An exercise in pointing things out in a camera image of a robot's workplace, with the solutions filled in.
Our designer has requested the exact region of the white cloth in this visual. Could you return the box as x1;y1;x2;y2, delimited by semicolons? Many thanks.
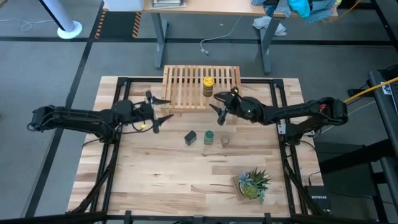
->
252;16;287;37

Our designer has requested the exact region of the black metal table frame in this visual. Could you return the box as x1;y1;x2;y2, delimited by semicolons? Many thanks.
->
67;77;315;224

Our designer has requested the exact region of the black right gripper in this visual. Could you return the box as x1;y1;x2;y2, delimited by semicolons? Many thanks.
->
208;86;262;126

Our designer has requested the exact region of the white box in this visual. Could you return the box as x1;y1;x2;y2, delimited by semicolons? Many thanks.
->
102;0;146;12

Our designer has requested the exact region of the wooden desk with grey legs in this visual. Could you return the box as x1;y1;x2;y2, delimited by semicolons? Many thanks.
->
102;0;339;75

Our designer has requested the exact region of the black Netgear router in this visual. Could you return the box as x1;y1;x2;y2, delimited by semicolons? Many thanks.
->
306;185;332;215

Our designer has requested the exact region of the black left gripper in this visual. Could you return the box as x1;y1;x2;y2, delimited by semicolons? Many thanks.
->
135;90;175;134

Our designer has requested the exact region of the thin white cable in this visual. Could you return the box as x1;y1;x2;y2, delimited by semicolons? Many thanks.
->
0;17;55;32

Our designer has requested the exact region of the black mat with hazard stripes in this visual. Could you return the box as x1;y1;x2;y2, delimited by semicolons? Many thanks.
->
95;11;142;40

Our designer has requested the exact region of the white cable with plug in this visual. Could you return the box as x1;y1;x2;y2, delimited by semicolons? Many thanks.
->
200;15;243;56

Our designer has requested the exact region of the yellow-lid onion spice jar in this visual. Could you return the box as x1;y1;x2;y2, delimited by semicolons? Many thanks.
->
202;76;215;98

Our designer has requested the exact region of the black side table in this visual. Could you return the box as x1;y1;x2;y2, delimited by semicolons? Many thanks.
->
368;63;398;224

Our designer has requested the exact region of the stack of books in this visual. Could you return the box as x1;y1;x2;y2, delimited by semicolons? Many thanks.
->
151;0;187;9

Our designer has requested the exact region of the wooden slatted shelf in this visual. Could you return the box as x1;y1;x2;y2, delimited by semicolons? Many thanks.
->
160;65;244;124

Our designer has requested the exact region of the dark green spice tin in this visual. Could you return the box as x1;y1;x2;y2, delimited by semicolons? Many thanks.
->
183;130;198;147

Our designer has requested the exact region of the potted succulent plant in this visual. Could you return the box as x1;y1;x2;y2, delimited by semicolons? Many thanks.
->
238;167;272;203

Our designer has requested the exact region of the yellow cable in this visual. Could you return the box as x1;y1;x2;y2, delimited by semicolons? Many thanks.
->
343;76;398;104

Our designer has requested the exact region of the green-lid oregano jar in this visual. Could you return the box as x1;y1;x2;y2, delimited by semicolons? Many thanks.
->
203;129;215;146

